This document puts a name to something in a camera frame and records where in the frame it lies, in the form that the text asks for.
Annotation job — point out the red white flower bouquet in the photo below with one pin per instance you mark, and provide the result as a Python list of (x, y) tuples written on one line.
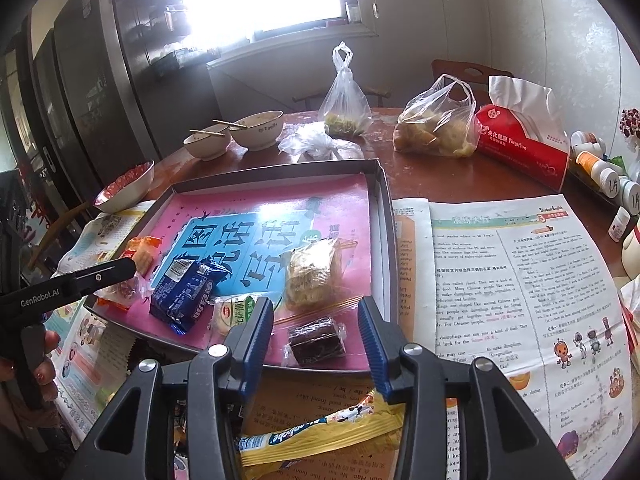
[(631, 122)]

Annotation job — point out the pink book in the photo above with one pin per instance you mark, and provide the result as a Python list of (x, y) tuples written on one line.
[(225, 200)]

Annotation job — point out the large white printed bowl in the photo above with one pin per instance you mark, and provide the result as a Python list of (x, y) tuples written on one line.
[(257, 135)]

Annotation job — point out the person's left hand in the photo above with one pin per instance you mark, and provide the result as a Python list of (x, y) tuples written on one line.
[(45, 375)]

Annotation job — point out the cluster of medicine bottles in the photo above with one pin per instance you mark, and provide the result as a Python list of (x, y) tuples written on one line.
[(592, 165)]

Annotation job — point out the yellow snack packet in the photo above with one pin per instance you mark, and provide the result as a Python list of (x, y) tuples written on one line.
[(325, 440)]

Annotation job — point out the wooden chair with cutout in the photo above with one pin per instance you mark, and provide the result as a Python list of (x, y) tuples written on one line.
[(450, 70)]

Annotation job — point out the red patterned bowl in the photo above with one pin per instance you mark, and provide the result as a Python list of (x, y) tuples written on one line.
[(125, 195)]

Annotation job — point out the rabbit figurine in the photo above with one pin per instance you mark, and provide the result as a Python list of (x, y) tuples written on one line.
[(632, 255)]

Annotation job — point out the round green label pastry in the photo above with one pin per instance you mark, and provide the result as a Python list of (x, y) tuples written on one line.
[(232, 312)]

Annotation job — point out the plastic bag with green food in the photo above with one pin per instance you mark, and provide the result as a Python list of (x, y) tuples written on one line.
[(345, 100)]

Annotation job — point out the dark refrigerator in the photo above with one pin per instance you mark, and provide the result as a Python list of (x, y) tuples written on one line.
[(100, 60)]

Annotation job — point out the white English newspaper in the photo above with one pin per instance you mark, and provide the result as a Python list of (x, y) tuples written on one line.
[(500, 285)]

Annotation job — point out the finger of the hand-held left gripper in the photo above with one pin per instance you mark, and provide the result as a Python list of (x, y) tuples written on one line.
[(110, 272)]

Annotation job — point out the dark brown snack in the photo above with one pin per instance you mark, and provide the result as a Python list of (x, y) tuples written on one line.
[(315, 340)]

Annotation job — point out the dark cardboard box tray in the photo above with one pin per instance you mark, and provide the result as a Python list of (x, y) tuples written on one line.
[(387, 240)]

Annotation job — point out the blue snack packet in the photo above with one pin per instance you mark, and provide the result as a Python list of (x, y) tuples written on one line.
[(185, 295)]

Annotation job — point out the crumpled clear plastic bag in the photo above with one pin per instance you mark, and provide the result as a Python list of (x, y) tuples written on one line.
[(310, 142)]

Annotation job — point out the clear wrapped crumbly cake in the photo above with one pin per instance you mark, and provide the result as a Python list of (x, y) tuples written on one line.
[(315, 275)]

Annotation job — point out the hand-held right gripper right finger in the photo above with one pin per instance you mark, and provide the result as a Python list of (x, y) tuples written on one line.
[(375, 345)]

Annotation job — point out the glass door with red lettering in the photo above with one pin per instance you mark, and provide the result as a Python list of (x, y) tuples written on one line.
[(20, 125)]

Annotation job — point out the red tissue pack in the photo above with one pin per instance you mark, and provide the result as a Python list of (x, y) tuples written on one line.
[(520, 145)]

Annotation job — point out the small white bowl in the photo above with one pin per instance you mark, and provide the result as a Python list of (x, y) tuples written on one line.
[(205, 149)]

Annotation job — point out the wooden chopstick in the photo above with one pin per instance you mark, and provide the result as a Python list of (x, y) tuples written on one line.
[(207, 133), (229, 124)]

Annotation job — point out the plastic bag with fried food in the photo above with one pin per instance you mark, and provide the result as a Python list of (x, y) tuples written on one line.
[(430, 130)]

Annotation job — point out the colourful children's newspaper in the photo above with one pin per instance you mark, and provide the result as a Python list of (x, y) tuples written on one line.
[(100, 232)]

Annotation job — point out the white crumpled plastic bag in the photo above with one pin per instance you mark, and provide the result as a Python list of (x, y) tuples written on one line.
[(632, 305)]

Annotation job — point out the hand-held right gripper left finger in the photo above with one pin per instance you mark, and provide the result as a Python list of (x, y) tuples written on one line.
[(257, 340)]

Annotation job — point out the small white bottle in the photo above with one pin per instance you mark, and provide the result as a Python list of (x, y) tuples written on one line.
[(619, 225)]

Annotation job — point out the wooden chair with curved rail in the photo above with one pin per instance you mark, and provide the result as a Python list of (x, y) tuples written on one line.
[(380, 93)]

